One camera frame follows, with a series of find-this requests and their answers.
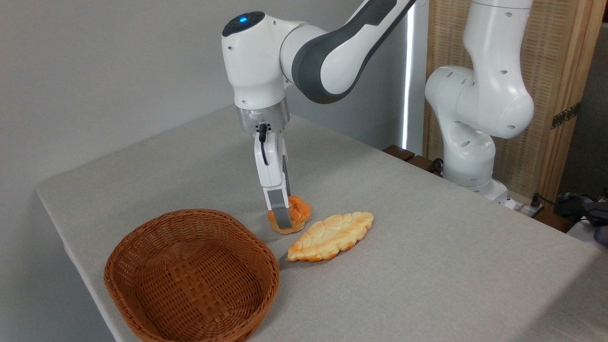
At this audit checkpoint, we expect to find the round orange muffin bread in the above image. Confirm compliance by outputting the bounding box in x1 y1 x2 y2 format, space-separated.
267 196 312 234

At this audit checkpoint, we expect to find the white power strip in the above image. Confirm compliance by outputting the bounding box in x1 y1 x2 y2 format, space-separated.
503 192 545 219

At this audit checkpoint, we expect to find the dark brown wooden block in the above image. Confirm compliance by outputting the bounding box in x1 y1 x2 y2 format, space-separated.
408 155 443 176
383 145 416 162

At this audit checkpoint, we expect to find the brown wicker basket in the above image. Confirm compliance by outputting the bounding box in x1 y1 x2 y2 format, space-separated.
104 209 280 342

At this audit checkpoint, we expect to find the dark grey bag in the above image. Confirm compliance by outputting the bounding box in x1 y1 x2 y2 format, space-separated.
553 189 608 246

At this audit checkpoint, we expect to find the brown wooden board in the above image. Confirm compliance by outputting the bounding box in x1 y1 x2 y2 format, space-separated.
533 209 578 234

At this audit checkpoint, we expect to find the flat leaf-shaped bread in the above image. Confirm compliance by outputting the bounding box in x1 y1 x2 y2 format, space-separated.
286 211 374 263

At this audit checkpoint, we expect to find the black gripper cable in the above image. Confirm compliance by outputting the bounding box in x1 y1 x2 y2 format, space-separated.
258 123 270 166

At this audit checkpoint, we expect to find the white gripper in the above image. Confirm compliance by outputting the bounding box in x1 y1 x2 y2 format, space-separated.
254 131 294 234

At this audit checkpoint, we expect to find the metal screen hinge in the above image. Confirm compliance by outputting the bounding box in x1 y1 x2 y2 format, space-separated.
551 102 581 130

